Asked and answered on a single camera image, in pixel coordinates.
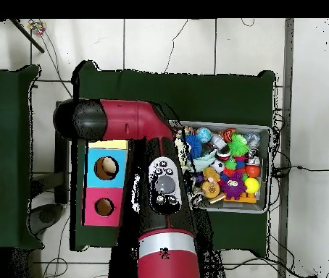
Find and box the cream fleece cloth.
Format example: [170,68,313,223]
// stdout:
[175,138,189,167]

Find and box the wooden box with three holes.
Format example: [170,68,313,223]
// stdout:
[80,139,130,227]

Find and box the large blue spiky ball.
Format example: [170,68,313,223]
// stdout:
[185,134,204,160]

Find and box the dark green table cloth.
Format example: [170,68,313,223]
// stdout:
[69,59,277,258]
[0,64,45,251]

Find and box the purple spiky monster toy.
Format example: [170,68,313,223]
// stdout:
[219,172,247,201]

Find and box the small multicoloured toy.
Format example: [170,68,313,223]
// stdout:
[27,20,48,38]

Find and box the black rod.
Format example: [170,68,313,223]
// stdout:
[8,18,46,54]

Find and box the wire mesh bin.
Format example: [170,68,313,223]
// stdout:
[168,119,272,215]

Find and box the thin black floor cable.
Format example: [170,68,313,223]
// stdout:
[163,18,189,75]

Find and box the black power cable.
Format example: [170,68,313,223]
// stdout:
[270,164,329,179]

